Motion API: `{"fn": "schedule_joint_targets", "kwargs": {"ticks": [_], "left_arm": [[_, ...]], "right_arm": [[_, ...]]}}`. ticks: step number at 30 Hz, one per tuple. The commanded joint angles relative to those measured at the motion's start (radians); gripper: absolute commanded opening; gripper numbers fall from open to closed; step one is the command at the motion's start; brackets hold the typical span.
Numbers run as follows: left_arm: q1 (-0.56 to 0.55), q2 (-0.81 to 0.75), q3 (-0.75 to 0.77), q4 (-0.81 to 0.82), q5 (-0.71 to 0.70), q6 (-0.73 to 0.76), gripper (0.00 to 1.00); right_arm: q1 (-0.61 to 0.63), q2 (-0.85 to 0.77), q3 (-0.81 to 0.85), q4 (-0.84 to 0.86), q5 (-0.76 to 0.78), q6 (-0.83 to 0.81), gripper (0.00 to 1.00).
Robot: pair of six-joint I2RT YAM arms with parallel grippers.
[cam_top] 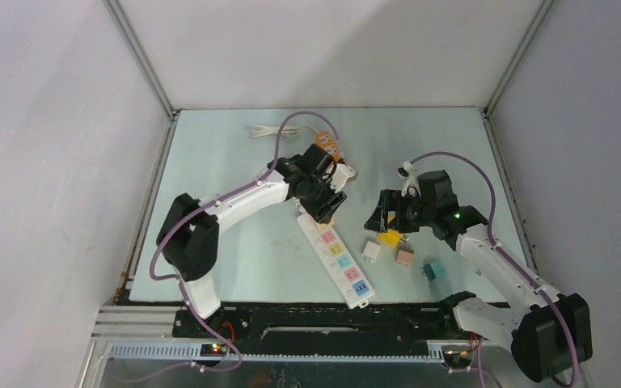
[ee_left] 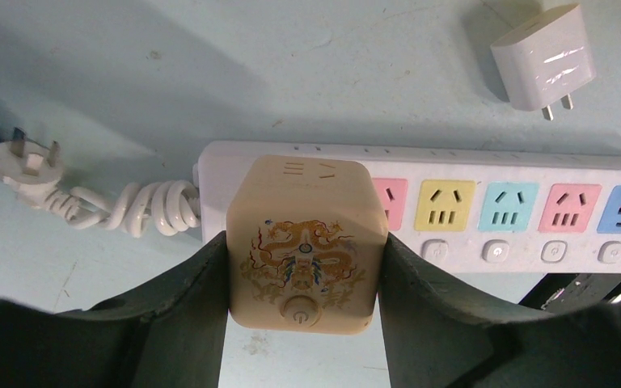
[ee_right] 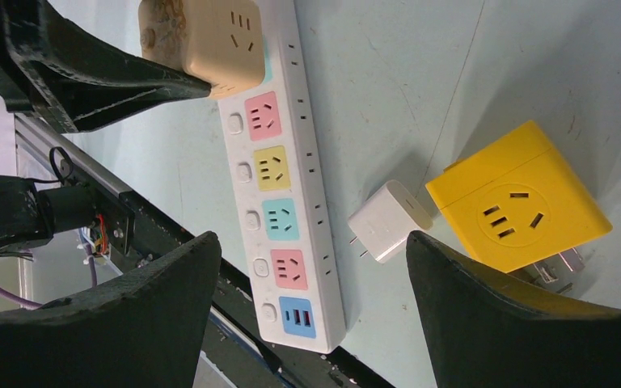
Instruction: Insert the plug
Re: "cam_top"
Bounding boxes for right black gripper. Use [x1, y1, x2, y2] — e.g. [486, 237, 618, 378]
[364, 189, 436, 234]

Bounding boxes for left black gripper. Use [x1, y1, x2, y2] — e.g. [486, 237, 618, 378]
[298, 174, 347, 225]

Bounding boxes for yellow cube socket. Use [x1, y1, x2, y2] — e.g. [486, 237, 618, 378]
[378, 229, 403, 247]

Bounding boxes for white multicolour power strip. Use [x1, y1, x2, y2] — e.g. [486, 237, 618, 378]
[296, 213, 375, 309]

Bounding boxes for beige cube socket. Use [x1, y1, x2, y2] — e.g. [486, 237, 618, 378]
[319, 216, 336, 227]

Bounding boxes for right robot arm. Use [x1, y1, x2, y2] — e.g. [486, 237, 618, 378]
[364, 167, 594, 382]

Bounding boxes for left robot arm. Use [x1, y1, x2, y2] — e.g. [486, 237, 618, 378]
[152, 144, 357, 337]

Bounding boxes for white plug adapter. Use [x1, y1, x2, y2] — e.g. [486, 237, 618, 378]
[361, 240, 381, 264]

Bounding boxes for pink plug adapter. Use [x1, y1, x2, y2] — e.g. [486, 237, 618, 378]
[395, 247, 414, 267]

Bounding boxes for teal plug adapter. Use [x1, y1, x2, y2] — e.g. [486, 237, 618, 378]
[421, 261, 446, 281]

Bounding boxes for orange power strip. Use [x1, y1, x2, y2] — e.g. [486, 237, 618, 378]
[315, 131, 342, 162]

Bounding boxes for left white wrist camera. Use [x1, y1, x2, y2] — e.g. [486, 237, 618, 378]
[330, 162, 357, 192]

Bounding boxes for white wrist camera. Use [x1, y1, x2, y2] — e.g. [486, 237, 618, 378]
[330, 162, 357, 192]
[397, 161, 421, 197]

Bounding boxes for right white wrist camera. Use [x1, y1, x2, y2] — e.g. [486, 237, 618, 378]
[397, 161, 421, 197]

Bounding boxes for white coiled cord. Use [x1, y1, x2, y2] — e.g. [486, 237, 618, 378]
[246, 123, 323, 141]

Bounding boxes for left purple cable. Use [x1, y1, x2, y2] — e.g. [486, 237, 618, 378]
[148, 110, 344, 373]

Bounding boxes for purple cable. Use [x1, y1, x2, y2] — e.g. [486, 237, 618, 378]
[148, 110, 344, 373]
[409, 151, 582, 388]

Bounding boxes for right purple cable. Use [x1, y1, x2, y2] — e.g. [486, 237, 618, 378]
[409, 151, 582, 388]

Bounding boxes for grey cable duct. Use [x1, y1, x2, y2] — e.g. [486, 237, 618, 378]
[107, 342, 444, 364]

